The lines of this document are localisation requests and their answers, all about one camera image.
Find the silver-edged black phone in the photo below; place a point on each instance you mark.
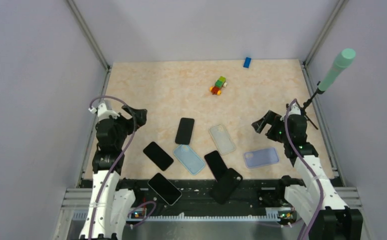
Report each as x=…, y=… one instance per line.
x=165, y=189

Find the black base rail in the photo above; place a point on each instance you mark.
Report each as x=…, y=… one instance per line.
x=250, y=198

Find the lavender phone case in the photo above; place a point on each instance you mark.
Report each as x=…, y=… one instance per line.
x=261, y=158

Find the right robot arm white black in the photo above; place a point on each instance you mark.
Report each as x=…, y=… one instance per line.
x=325, y=214

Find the clear beige phone case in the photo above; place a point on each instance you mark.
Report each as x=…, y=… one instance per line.
x=222, y=139

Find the mint green microphone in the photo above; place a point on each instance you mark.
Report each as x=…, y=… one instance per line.
x=341, y=62

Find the black tripod stand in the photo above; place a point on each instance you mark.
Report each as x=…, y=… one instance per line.
x=306, y=104

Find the black phone case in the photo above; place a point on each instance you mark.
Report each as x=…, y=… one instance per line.
x=225, y=186

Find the light blue phone case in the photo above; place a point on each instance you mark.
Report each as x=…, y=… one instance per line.
x=189, y=159

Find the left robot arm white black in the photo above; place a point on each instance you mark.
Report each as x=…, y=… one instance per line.
x=109, y=206

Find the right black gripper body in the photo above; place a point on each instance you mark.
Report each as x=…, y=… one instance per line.
x=279, y=134

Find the colourful toy block car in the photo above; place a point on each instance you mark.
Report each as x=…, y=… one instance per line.
x=218, y=86

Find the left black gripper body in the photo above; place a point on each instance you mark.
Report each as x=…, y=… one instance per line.
x=125, y=127

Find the blue toy brick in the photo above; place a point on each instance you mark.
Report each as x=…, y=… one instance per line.
x=247, y=62

